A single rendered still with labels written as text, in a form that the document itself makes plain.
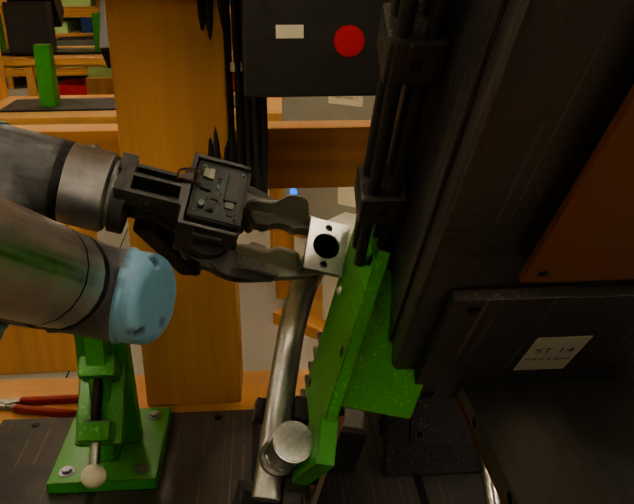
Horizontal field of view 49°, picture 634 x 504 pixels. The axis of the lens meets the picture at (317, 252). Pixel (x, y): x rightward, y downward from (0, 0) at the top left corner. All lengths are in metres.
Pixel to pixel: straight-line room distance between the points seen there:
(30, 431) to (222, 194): 0.54
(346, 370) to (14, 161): 0.34
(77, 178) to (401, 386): 0.34
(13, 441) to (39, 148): 0.50
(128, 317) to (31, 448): 0.51
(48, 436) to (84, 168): 0.49
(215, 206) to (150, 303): 0.12
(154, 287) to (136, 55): 0.42
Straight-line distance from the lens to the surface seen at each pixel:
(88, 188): 0.64
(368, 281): 0.58
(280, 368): 0.78
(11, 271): 0.46
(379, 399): 0.65
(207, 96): 0.91
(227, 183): 0.63
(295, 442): 0.66
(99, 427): 0.87
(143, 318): 0.55
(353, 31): 0.80
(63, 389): 1.17
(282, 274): 0.67
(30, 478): 0.98
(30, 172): 0.65
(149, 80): 0.92
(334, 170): 1.03
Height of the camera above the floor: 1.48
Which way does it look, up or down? 22 degrees down
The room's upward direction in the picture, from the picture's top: straight up
